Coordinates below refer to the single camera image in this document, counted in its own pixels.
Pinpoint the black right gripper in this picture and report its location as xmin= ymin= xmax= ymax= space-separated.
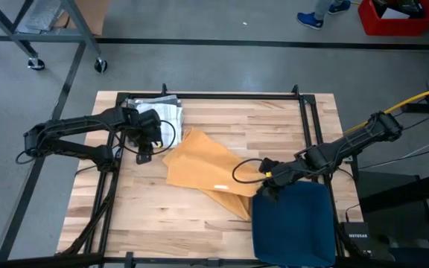
xmin=258 ymin=156 xmax=305 ymax=199

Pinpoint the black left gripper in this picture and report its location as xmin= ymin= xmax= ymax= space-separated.
xmin=127 ymin=109 xmax=164 ymax=155

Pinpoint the white checked towel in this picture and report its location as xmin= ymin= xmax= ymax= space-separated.
xmin=136 ymin=102 xmax=185 ymax=148

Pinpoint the grey checked towel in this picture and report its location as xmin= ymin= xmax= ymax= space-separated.
xmin=127 ymin=94 xmax=182 ymax=109

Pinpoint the navy fabric storage bin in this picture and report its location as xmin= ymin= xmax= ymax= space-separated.
xmin=251 ymin=180 xmax=337 ymax=268

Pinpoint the mustard orange towel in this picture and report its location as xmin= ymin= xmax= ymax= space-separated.
xmin=162 ymin=127 xmax=267 ymax=222

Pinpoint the black equipment stand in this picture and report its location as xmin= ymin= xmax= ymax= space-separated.
xmin=355 ymin=169 xmax=429 ymax=268

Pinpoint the brown cardboard box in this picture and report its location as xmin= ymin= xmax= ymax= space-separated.
xmin=53 ymin=0 xmax=110 ymax=36

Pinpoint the grey plastic bag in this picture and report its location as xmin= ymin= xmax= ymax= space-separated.
xmin=16 ymin=0 xmax=66 ymax=34

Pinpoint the person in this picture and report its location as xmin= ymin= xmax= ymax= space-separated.
xmin=296 ymin=0 xmax=352 ymax=31

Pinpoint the navy blue seat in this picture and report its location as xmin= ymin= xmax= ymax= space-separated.
xmin=389 ymin=247 xmax=429 ymax=268

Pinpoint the red plastic crate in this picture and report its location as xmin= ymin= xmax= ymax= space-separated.
xmin=357 ymin=0 xmax=429 ymax=37

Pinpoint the white paper sheet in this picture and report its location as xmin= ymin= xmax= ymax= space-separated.
xmin=381 ymin=7 xmax=411 ymax=19

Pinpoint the black device in crate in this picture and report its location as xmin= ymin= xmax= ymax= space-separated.
xmin=372 ymin=0 xmax=426 ymax=18

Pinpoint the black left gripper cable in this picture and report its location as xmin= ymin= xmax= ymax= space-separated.
xmin=117 ymin=119 xmax=177 ymax=156

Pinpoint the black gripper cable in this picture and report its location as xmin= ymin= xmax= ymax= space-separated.
xmin=232 ymin=158 xmax=271 ymax=185
xmin=117 ymin=119 xmax=177 ymax=156

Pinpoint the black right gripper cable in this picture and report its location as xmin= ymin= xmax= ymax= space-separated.
xmin=232 ymin=158 xmax=271 ymax=185

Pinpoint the black Netgear network switch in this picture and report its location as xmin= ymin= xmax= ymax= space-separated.
xmin=340 ymin=222 xmax=372 ymax=257

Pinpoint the black cable bundle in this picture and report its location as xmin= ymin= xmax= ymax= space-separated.
xmin=62 ymin=169 xmax=121 ymax=256

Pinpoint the black floor cable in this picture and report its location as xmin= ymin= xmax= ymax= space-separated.
xmin=357 ymin=146 xmax=429 ymax=171
xmin=400 ymin=114 xmax=429 ymax=132

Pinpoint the grey metal cart frame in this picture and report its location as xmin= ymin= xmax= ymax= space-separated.
xmin=0 ymin=0 xmax=107 ymax=60

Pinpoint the white floor cable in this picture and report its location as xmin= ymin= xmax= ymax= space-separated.
xmin=395 ymin=138 xmax=429 ymax=160

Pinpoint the thick yellow cable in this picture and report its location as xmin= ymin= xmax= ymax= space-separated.
xmin=343 ymin=82 xmax=429 ymax=135

